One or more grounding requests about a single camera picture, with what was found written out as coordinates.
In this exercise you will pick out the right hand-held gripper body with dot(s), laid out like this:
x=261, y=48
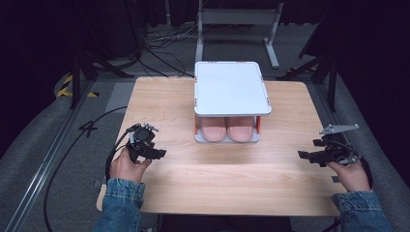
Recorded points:
x=335, y=150

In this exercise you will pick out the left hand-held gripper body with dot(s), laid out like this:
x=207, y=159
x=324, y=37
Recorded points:
x=141, y=138

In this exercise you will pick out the pink slipper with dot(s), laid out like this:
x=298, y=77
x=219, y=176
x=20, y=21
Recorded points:
x=213, y=129
x=240, y=129

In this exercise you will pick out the white shoe rack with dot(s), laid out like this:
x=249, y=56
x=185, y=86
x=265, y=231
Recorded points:
x=230, y=88

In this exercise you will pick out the person's left hand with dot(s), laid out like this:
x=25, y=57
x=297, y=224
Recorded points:
x=129, y=169

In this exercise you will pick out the person's right hand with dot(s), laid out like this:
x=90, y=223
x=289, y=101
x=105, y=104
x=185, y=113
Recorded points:
x=353, y=177

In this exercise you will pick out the black metal stand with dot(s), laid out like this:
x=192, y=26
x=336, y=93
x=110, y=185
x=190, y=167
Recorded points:
x=325, y=69
x=80, y=67

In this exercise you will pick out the grey metal stand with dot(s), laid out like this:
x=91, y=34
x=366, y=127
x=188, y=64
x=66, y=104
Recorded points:
x=238, y=16

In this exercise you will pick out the aluminium floor rail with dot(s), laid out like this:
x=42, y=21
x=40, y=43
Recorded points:
x=325, y=100
x=48, y=158

